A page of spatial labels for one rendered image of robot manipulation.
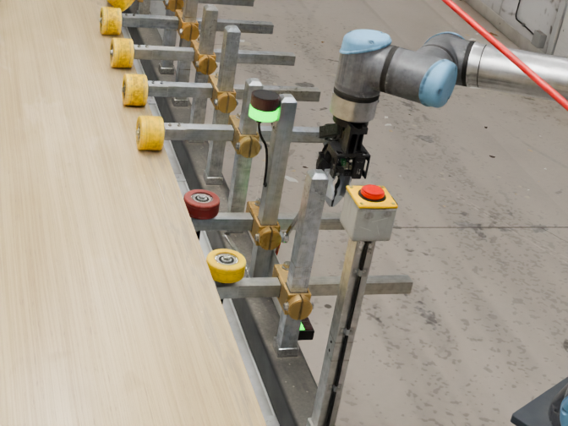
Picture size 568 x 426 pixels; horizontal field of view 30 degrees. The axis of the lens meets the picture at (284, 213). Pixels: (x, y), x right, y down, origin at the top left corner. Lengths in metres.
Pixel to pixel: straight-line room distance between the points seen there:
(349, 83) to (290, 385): 0.62
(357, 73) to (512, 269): 2.30
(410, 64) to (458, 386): 1.69
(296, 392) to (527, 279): 2.14
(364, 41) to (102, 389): 0.79
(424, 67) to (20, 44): 1.43
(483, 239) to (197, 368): 2.65
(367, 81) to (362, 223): 0.36
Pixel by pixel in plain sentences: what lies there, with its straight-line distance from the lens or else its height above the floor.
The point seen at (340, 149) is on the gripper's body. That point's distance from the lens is 2.09.
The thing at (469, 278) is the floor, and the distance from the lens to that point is 4.06.
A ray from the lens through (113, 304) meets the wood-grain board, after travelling 1.97.
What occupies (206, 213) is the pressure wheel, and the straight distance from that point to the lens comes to 2.31.
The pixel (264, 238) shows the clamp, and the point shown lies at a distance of 2.33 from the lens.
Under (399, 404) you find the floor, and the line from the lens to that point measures 3.34.
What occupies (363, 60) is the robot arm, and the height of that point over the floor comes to 1.34.
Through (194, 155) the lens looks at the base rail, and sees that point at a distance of 2.99.
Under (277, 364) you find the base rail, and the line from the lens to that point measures 2.21.
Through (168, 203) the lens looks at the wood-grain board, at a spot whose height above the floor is 0.90.
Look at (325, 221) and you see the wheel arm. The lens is 2.43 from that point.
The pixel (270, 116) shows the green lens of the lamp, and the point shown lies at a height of 1.14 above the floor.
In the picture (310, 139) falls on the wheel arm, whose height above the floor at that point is 0.94.
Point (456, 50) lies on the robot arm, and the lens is 2.10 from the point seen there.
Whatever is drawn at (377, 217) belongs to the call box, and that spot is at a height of 1.20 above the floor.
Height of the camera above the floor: 2.02
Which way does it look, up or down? 29 degrees down
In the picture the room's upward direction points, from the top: 10 degrees clockwise
